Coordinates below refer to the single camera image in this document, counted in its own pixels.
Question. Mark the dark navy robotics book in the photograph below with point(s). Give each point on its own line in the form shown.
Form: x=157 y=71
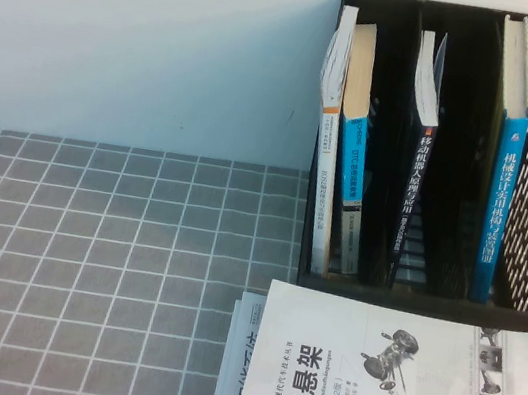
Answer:
x=414 y=192

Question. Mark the white book orange-striped spine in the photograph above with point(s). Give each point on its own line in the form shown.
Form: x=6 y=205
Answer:
x=325 y=167

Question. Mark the white intelligent systems book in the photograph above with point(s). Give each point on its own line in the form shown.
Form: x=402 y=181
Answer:
x=237 y=355

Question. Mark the grey checked tablecloth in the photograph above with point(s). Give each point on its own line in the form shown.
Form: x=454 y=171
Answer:
x=107 y=257

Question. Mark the white car suspension book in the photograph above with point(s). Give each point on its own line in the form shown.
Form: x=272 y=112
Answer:
x=324 y=319

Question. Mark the blue hardcover mechanism book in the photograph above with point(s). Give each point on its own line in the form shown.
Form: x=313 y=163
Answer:
x=495 y=221

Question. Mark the blue-spine book yellowed pages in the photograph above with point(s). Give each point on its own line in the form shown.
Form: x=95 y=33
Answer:
x=353 y=146

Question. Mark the black mesh book stand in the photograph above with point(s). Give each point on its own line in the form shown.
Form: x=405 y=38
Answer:
x=428 y=304

